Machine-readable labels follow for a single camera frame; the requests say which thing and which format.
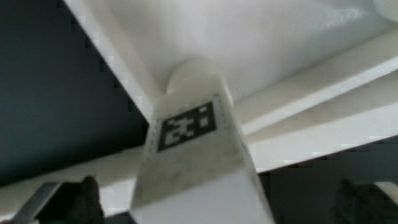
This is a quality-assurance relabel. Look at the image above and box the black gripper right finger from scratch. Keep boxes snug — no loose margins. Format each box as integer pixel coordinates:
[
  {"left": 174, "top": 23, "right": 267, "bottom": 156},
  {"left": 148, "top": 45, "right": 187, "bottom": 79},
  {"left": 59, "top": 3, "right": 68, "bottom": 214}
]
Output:
[{"left": 331, "top": 179, "right": 398, "bottom": 224}]

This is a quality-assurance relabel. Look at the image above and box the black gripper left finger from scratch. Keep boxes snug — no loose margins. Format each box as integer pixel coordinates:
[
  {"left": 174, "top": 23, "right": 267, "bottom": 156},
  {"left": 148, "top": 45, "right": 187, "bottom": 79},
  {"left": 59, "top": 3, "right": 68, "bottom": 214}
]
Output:
[{"left": 11, "top": 176, "right": 105, "bottom": 224}]

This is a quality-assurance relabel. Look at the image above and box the white table leg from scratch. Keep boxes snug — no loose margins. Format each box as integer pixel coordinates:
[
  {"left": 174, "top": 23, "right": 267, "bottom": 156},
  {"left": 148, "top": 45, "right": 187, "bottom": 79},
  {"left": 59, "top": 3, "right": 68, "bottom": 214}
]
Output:
[{"left": 130, "top": 59, "right": 275, "bottom": 224}]

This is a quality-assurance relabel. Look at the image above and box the white square table top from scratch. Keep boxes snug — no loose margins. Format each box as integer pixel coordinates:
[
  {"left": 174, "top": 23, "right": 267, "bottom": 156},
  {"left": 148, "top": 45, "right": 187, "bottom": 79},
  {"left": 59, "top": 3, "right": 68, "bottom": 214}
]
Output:
[{"left": 64, "top": 0, "right": 398, "bottom": 133}]

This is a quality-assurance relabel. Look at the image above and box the white L-shaped obstacle wall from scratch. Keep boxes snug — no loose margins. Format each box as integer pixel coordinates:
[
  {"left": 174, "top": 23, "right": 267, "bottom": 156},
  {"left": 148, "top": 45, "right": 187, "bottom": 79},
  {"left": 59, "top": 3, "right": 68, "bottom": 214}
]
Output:
[{"left": 0, "top": 71, "right": 398, "bottom": 220}]

